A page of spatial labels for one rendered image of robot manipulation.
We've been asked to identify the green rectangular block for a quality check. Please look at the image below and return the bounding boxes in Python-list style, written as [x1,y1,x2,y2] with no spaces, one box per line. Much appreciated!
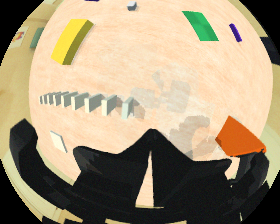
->
[181,11,218,41]

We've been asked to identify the yellow rectangular block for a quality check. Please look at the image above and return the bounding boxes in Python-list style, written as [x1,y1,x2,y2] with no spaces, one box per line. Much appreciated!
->
[51,19,93,65]

